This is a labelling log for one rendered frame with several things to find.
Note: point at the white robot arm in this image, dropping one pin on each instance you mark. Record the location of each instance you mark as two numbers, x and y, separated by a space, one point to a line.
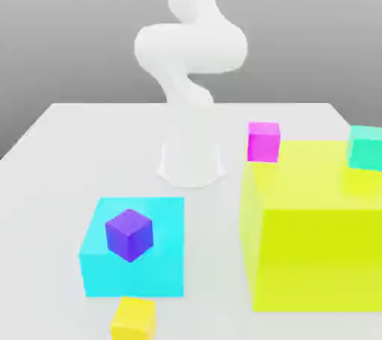
191 47

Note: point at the small magenta cube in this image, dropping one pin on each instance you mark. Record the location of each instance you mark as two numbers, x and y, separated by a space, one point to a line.
263 143

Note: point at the small purple cube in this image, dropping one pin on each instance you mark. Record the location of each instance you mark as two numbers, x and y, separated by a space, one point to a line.
129 235

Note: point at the small teal cube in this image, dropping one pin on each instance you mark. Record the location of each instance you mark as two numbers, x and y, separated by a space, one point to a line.
365 149

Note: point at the small yellow cube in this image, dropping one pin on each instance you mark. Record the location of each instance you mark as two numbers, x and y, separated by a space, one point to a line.
132 319

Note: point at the large cyan box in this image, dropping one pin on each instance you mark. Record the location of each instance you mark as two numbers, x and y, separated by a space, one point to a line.
167 262

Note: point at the large yellow-green box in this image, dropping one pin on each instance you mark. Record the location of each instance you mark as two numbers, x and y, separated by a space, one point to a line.
316 256

